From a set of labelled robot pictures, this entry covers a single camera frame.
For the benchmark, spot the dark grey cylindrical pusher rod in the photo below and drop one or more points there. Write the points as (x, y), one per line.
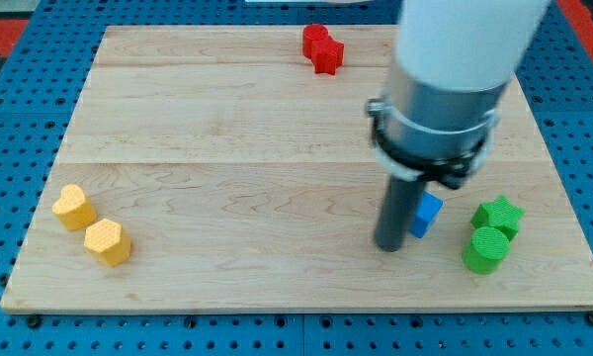
(400, 203)

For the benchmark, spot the yellow heart block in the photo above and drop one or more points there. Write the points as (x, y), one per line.
(73, 208)

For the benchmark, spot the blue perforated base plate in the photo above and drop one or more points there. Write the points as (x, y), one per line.
(40, 83)

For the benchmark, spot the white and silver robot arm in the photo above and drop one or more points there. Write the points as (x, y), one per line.
(451, 62)

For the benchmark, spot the red star block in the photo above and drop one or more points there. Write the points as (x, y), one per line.
(326, 55)

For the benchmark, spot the light wooden board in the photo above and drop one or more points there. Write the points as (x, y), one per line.
(247, 184)

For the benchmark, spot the green star block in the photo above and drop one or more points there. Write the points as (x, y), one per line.
(500, 214)

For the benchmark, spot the green cylinder block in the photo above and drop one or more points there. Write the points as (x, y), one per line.
(487, 248)

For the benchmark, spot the blue cube block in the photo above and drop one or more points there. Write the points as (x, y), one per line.
(426, 213)

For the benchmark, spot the yellow hexagon block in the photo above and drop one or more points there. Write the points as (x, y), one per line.
(107, 242)

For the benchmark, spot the red cylinder block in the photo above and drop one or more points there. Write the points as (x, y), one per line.
(311, 34)

